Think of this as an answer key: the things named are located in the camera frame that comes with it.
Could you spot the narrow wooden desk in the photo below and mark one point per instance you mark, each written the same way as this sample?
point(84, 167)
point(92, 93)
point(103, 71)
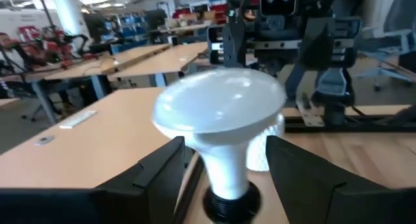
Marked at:
point(162, 60)
point(130, 56)

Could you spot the black aluminium table frame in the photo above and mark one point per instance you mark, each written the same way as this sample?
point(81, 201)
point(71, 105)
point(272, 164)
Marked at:
point(357, 125)

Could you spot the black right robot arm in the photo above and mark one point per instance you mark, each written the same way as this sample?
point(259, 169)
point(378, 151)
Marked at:
point(334, 84)

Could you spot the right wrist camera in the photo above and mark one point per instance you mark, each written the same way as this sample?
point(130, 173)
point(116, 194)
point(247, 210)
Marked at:
point(278, 3)

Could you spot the large wooden desk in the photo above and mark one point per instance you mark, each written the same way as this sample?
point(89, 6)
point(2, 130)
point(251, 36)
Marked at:
point(97, 146)

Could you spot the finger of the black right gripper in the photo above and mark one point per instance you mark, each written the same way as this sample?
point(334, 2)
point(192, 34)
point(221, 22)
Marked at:
point(320, 45)
point(234, 39)

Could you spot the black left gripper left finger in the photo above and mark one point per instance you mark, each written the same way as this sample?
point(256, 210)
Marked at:
point(97, 207)

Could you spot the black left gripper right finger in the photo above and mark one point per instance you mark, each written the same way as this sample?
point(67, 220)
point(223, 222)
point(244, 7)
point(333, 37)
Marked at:
point(341, 207)

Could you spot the white textured cup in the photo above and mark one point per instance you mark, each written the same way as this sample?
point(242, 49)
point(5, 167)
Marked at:
point(260, 152)

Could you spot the white corner bracket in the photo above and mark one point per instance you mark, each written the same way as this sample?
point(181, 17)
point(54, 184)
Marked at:
point(310, 117)

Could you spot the white reflector lightbulb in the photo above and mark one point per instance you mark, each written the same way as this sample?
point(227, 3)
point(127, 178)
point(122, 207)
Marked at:
point(221, 104)

